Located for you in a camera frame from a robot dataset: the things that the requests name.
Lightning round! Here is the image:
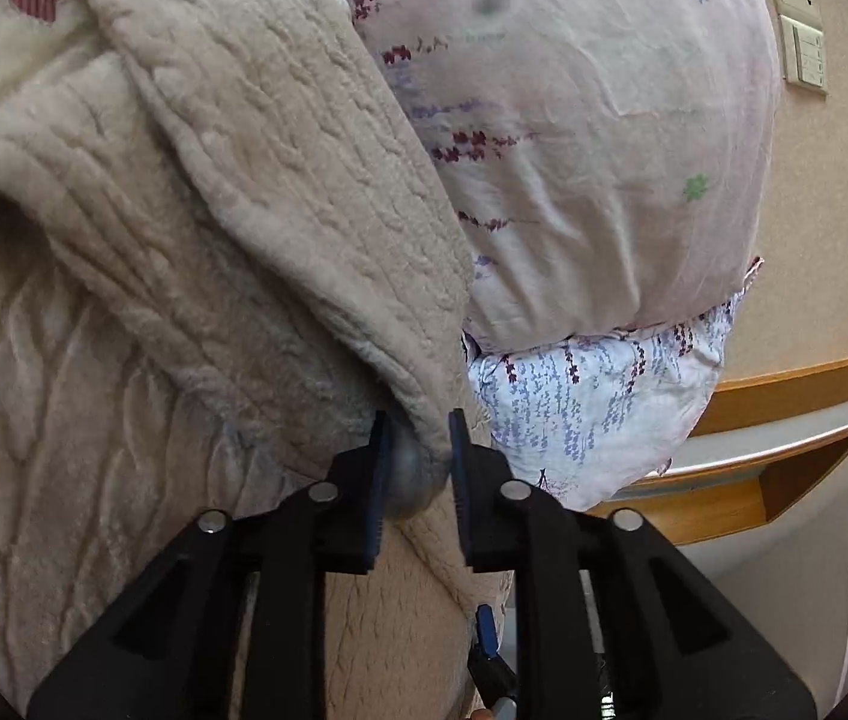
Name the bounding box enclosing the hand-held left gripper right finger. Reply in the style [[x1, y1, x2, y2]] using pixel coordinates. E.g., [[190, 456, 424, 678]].
[[448, 409, 819, 720]]

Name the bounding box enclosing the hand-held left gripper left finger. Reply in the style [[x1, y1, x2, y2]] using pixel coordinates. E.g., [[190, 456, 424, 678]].
[[26, 411, 395, 720]]

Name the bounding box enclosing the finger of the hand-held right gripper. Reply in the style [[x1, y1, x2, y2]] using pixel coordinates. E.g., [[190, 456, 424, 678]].
[[466, 604, 519, 720]]

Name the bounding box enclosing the beige quilted blanket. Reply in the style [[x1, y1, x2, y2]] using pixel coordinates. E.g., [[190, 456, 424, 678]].
[[0, 0, 515, 720]]

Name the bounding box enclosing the lavender print pillow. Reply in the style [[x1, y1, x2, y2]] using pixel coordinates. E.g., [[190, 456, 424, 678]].
[[461, 259, 766, 512]]

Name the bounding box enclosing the wooden bedside shelf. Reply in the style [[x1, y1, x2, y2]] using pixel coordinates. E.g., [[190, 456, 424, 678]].
[[585, 412, 848, 548]]

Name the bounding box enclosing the wooden headboard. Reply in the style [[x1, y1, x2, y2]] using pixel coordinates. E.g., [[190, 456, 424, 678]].
[[690, 345, 848, 437]]

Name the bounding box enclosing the pink floral pillow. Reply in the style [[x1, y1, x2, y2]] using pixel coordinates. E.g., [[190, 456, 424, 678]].
[[314, 0, 781, 353]]

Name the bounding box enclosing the white wall switch panel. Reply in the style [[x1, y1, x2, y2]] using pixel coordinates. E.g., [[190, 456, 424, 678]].
[[778, 13, 830, 97]]

